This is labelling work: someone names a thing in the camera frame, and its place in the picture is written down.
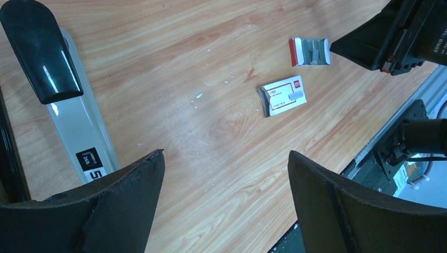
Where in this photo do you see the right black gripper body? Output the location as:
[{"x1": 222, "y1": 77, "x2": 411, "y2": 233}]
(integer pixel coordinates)
[{"x1": 372, "y1": 1, "x2": 437, "y2": 76}]

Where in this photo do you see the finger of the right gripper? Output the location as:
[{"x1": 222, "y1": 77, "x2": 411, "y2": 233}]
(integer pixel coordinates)
[{"x1": 330, "y1": 3, "x2": 399, "y2": 71}]

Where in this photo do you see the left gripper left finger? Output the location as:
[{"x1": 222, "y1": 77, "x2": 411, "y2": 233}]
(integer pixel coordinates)
[{"x1": 1, "y1": 149, "x2": 165, "y2": 252}]

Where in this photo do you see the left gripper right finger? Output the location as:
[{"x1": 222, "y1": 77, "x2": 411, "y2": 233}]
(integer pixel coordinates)
[{"x1": 288, "y1": 151, "x2": 446, "y2": 252}]

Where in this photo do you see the grey staple strip box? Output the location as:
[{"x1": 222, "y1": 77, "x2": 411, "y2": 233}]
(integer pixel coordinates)
[{"x1": 288, "y1": 37, "x2": 331, "y2": 67}]

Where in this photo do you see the red white staple box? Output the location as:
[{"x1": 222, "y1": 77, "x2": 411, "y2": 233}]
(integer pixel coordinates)
[{"x1": 257, "y1": 75, "x2": 307, "y2": 118}]

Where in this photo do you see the grey and black stapler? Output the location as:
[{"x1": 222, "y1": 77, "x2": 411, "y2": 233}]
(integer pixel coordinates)
[{"x1": 1, "y1": 1, "x2": 121, "y2": 184}]

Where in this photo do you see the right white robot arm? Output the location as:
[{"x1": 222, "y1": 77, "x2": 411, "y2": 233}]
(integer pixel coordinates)
[{"x1": 330, "y1": 0, "x2": 446, "y2": 76}]

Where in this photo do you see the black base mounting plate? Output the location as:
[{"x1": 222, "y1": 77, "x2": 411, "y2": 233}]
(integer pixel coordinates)
[{"x1": 271, "y1": 100, "x2": 446, "y2": 252}]

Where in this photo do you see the aluminium frame rail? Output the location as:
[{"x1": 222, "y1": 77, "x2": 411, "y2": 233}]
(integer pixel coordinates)
[{"x1": 340, "y1": 64, "x2": 447, "y2": 176}]

